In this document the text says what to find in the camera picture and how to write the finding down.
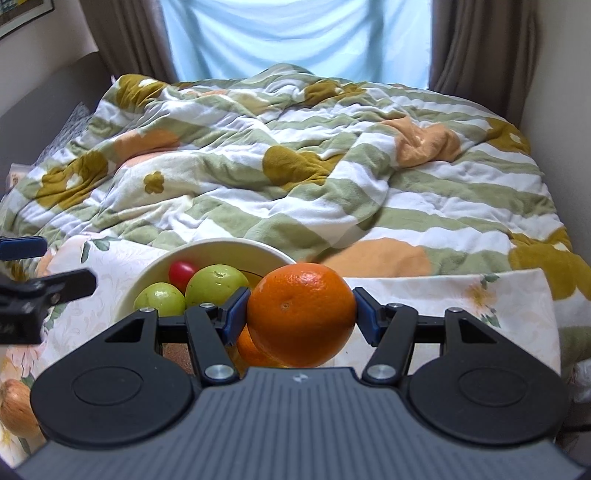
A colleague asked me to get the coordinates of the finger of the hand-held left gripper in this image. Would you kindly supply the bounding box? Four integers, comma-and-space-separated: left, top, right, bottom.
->
0, 236, 48, 260
0, 269, 99, 346

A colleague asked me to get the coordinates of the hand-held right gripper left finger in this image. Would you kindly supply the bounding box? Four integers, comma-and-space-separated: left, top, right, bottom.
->
65, 286, 252, 388

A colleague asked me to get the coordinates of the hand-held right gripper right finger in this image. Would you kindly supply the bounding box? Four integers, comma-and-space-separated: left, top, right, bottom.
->
353, 287, 532, 386

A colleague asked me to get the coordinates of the large green apple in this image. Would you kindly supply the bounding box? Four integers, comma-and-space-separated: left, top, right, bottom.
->
185, 264, 250, 308

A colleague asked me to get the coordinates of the large orange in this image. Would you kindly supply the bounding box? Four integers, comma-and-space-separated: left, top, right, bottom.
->
246, 262, 358, 368
237, 324, 282, 368

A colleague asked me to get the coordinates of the red cherry tomato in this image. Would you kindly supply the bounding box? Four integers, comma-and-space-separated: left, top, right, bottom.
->
168, 261, 200, 295

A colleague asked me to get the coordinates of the cream plate with bear print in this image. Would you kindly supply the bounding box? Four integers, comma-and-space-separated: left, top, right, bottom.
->
114, 237, 298, 367

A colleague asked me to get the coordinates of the small green apple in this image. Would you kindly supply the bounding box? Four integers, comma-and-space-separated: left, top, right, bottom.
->
134, 282, 186, 318

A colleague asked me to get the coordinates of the grey patterned pillow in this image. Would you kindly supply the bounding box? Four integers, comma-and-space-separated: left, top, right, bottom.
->
34, 102, 95, 167

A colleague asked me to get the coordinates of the green striped floral blanket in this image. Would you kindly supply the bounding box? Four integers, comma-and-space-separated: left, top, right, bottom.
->
0, 62, 591, 370

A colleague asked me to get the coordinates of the yellow-pink pear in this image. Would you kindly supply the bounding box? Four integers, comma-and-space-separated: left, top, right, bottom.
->
0, 378, 43, 439

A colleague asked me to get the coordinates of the grey bed headboard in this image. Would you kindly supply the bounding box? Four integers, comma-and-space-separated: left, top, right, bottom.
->
0, 51, 114, 185

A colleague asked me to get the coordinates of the brown curtain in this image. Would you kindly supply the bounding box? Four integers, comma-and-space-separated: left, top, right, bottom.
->
78, 0, 178, 86
427, 0, 541, 134

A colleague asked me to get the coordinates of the sheer pale blue curtain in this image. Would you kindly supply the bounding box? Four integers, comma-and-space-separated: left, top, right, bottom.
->
157, 0, 435, 90

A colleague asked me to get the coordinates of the framed wall picture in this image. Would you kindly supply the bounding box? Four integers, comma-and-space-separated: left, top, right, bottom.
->
0, 0, 56, 40

